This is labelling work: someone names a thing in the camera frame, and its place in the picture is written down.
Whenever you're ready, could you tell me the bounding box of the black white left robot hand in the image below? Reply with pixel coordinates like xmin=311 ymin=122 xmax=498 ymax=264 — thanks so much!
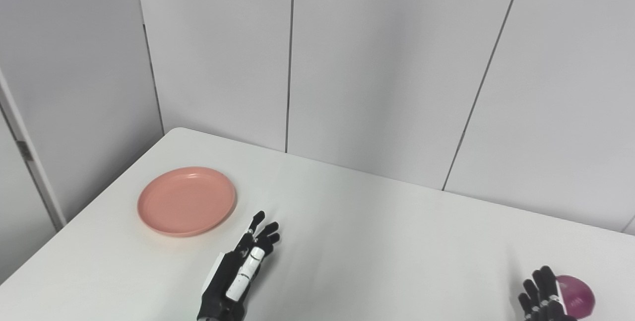
xmin=197 ymin=211 xmax=281 ymax=321

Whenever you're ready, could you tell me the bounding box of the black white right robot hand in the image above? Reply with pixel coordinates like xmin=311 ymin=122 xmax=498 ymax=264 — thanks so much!
xmin=517 ymin=265 xmax=578 ymax=321

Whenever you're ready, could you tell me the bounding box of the purple red onion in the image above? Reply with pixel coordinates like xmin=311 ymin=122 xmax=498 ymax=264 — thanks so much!
xmin=556 ymin=275 xmax=596 ymax=320

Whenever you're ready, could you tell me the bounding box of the pink round plate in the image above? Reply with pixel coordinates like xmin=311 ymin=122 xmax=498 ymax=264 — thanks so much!
xmin=137 ymin=166 xmax=237 ymax=238

